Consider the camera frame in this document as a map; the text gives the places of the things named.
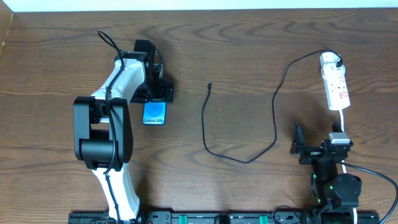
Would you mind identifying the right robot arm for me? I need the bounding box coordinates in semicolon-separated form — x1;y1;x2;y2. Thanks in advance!
290;123;362;223

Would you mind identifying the white power strip cord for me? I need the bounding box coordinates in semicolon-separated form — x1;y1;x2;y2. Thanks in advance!
338;108;358;224

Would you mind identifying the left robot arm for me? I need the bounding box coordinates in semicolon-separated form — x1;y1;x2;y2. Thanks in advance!
73;40;174;223

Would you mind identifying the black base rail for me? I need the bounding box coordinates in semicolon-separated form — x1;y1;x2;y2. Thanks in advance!
67;210;381;224

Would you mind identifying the blue Galaxy smartphone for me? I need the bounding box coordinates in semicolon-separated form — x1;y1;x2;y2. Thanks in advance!
142;102;167;125

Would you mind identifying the black USB charging cable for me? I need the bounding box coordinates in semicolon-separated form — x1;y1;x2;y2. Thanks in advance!
201;49;344;164

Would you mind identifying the white USB wall charger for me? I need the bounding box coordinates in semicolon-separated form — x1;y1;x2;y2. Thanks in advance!
320;53;346;80

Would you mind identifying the white power strip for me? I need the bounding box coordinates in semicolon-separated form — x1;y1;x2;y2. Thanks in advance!
319;52;351;111

